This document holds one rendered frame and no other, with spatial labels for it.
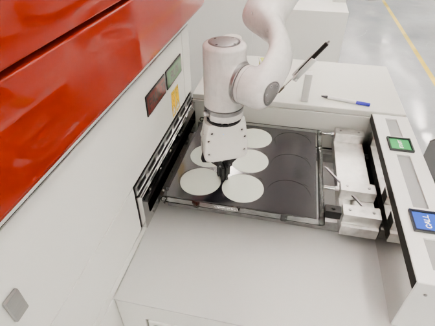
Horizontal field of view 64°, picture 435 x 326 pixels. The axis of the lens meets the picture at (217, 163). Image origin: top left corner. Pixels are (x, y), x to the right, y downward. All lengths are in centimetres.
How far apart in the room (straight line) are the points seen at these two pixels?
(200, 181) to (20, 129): 55
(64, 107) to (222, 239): 52
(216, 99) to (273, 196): 27
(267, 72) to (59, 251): 44
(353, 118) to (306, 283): 52
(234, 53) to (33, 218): 42
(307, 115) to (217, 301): 60
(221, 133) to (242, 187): 16
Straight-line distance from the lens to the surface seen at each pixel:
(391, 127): 105
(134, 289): 77
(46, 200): 50
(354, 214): 81
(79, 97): 44
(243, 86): 64
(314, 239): 86
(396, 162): 91
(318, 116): 108
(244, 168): 89
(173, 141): 92
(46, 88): 39
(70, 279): 60
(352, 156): 103
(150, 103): 77
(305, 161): 94
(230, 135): 75
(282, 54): 67
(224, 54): 65
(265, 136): 101
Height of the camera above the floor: 146
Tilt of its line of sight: 38 degrees down
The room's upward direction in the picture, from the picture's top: straight up
